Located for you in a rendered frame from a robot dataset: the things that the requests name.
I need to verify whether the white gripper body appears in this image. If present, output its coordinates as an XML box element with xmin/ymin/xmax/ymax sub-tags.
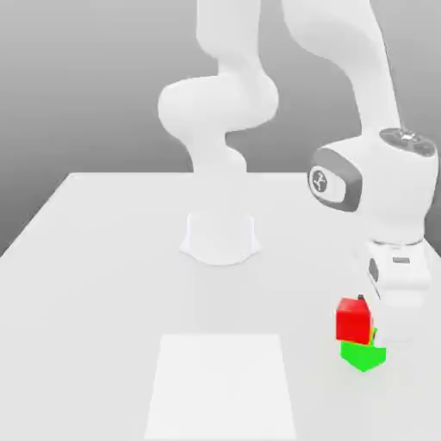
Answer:
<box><xmin>369</xmin><ymin>275</ymin><xmax>432</xmax><ymax>343</ymax></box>

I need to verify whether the small red cube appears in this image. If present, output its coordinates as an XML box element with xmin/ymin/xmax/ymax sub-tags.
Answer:
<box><xmin>335</xmin><ymin>297</ymin><xmax>376</xmax><ymax>346</ymax></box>

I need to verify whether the small green cube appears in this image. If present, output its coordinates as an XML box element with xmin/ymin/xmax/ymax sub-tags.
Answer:
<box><xmin>339</xmin><ymin>326</ymin><xmax>388</xmax><ymax>374</ymax></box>

